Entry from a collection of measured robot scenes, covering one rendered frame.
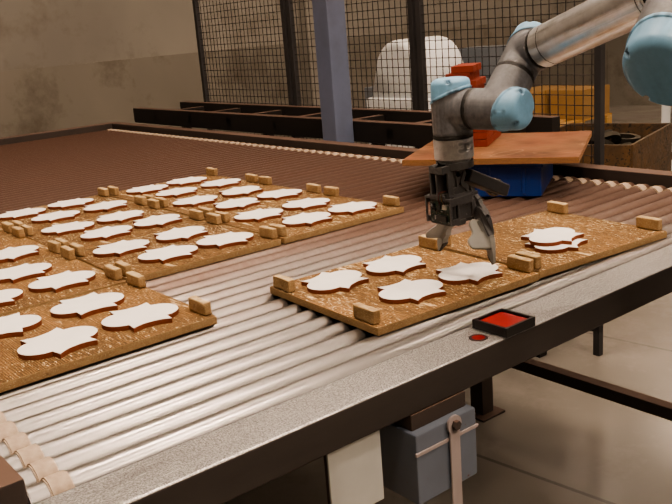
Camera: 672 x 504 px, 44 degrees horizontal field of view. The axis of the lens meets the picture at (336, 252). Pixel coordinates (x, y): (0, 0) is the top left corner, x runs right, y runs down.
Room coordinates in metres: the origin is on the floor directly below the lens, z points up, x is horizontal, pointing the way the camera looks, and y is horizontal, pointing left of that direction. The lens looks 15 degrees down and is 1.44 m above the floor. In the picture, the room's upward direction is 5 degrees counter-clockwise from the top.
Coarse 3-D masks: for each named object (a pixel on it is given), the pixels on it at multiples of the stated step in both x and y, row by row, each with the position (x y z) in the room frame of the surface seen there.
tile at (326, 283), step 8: (336, 272) 1.65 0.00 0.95; (344, 272) 1.65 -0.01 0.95; (352, 272) 1.64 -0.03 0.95; (360, 272) 1.64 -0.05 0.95; (312, 280) 1.61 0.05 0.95; (320, 280) 1.61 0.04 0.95; (328, 280) 1.60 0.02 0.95; (336, 280) 1.60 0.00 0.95; (344, 280) 1.59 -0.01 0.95; (352, 280) 1.59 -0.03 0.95; (360, 280) 1.59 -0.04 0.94; (368, 280) 1.60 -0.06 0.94; (312, 288) 1.56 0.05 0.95; (320, 288) 1.55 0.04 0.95; (328, 288) 1.55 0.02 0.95; (336, 288) 1.55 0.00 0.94; (344, 288) 1.55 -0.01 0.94
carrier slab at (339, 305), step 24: (360, 264) 1.73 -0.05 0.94; (432, 264) 1.69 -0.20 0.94; (456, 264) 1.67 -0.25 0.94; (360, 288) 1.56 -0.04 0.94; (456, 288) 1.51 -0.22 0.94; (480, 288) 1.50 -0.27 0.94; (504, 288) 1.51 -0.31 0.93; (336, 312) 1.43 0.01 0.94; (384, 312) 1.41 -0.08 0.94; (408, 312) 1.40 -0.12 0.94; (432, 312) 1.41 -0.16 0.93
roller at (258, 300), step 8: (624, 184) 2.40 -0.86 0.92; (632, 184) 2.42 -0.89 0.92; (600, 192) 2.33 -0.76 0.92; (608, 192) 2.34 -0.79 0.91; (576, 200) 2.25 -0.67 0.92; (584, 200) 2.27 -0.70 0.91; (544, 208) 2.18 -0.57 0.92; (520, 216) 2.11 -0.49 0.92; (256, 296) 1.62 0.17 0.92; (264, 296) 1.61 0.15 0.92; (272, 296) 1.62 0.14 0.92; (232, 304) 1.57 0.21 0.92; (240, 304) 1.57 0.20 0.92; (248, 304) 1.58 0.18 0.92; (256, 304) 1.59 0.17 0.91; (216, 312) 1.54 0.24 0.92; (224, 312) 1.54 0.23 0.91; (232, 312) 1.55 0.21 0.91
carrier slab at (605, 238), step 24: (528, 216) 2.04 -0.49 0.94; (552, 216) 2.02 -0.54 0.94; (576, 216) 2.00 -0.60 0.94; (456, 240) 1.86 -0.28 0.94; (504, 240) 1.83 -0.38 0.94; (600, 240) 1.77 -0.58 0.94; (624, 240) 1.75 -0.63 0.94; (648, 240) 1.77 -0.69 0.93; (504, 264) 1.66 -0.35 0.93; (552, 264) 1.62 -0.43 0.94; (576, 264) 1.64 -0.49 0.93
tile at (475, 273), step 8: (464, 264) 1.64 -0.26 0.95; (472, 264) 1.63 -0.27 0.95; (480, 264) 1.63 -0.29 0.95; (488, 264) 1.62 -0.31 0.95; (440, 272) 1.61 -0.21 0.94; (448, 272) 1.59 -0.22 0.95; (456, 272) 1.59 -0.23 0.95; (464, 272) 1.58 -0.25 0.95; (472, 272) 1.58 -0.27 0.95; (480, 272) 1.57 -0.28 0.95; (488, 272) 1.57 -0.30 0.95; (496, 272) 1.57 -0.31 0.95; (440, 280) 1.56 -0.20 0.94; (448, 280) 1.54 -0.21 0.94; (456, 280) 1.54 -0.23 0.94; (464, 280) 1.54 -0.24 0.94; (472, 280) 1.53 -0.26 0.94; (480, 280) 1.54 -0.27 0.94
